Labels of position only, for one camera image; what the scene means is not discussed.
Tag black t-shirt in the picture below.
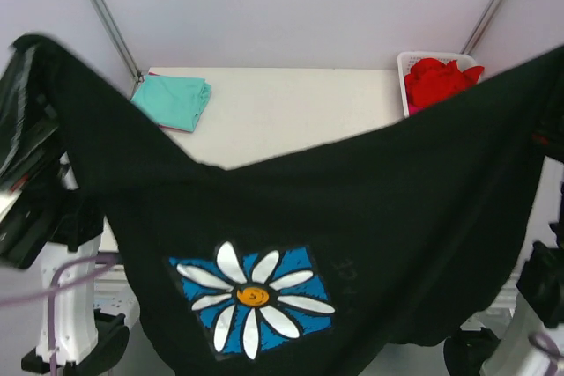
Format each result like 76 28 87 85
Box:
12 34 563 375

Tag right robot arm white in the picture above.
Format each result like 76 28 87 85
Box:
443 159 563 375

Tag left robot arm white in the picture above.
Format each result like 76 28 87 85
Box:
1 42 130 375

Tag folded teal t-shirt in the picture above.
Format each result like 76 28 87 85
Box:
131 73 212 133

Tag white plastic basket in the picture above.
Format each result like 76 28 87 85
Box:
397 51 478 118

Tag red t-shirt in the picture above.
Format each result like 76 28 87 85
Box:
404 58 485 112

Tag left aluminium frame post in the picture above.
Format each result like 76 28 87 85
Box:
90 0 143 82

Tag aluminium frame post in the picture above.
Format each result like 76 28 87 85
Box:
460 0 506 55
90 0 143 82

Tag right aluminium frame post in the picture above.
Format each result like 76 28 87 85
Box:
460 0 506 55

